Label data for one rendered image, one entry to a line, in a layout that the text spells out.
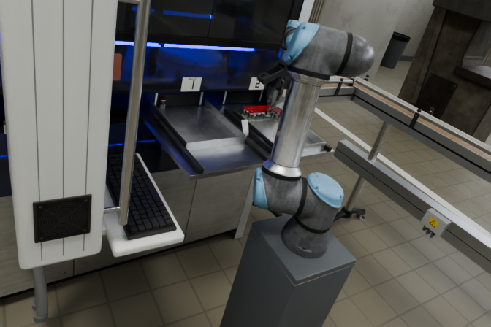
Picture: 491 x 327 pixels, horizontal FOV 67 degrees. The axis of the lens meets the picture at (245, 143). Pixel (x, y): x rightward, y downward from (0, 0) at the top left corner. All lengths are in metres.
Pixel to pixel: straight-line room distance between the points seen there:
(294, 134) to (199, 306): 1.19
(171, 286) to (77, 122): 1.36
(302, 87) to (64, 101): 0.57
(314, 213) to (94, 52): 0.71
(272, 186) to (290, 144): 0.13
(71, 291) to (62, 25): 1.49
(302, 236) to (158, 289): 1.03
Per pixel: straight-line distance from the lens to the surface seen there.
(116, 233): 1.10
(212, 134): 1.48
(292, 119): 1.02
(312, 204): 1.09
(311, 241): 1.17
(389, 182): 2.42
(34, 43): 0.73
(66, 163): 0.85
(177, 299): 1.99
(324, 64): 1.00
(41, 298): 1.61
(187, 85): 1.53
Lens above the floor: 1.57
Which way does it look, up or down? 28 degrees down
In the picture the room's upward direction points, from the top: 15 degrees clockwise
